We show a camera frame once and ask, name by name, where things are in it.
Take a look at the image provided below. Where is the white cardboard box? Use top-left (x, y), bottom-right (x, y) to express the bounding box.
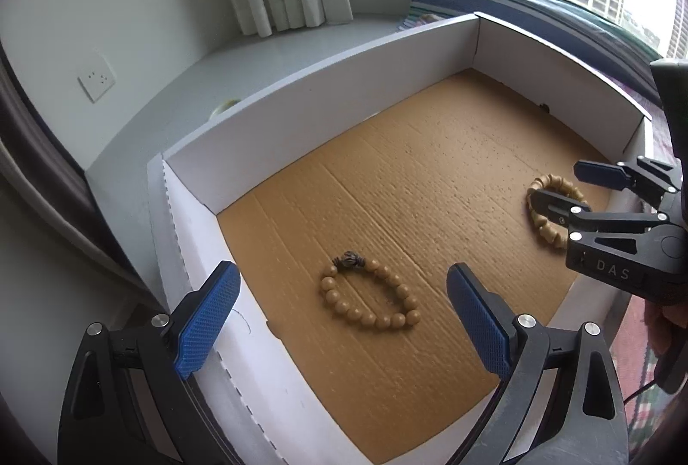
top-left (147, 12), bottom-right (654, 465)

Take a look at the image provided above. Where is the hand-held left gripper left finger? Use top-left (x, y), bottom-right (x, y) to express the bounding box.
top-left (56, 261), bottom-right (241, 465)

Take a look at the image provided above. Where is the white wall socket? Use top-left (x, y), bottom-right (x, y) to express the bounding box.
top-left (78, 58), bottom-right (116, 101)

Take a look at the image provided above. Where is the barrel wooden bead bracelet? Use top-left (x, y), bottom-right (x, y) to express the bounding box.
top-left (525, 173), bottom-right (591, 251)

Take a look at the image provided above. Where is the person's right hand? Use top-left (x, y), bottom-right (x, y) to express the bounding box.
top-left (642, 301), bottom-right (671, 355)

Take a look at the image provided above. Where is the narrow high-rise building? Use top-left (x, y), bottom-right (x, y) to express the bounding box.
top-left (666, 0), bottom-right (688, 64)

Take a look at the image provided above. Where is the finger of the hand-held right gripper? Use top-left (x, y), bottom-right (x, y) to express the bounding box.
top-left (525, 188), bottom-right (670, 251)
top-left (573, 155), bottom-right (681, 197)

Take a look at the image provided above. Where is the white window sill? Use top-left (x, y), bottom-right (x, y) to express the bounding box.
top-left (86, 0), bottom-right (479, 187)

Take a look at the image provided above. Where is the thin black cable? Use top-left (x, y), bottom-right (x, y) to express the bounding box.
top-left (623, 378), bottom-right (661, 399)

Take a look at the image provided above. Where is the pale round object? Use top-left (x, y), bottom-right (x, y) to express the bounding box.
top-left (212, 98), bottom-right (243, 119)

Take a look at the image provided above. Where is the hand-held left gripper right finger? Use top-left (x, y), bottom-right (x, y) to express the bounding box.
top-left (446, 262), bottom-right (630, 465)

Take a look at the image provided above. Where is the round wooden bead bracelet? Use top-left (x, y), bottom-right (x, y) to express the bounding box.
top-left (321, 254), bottom-right (421, 331)

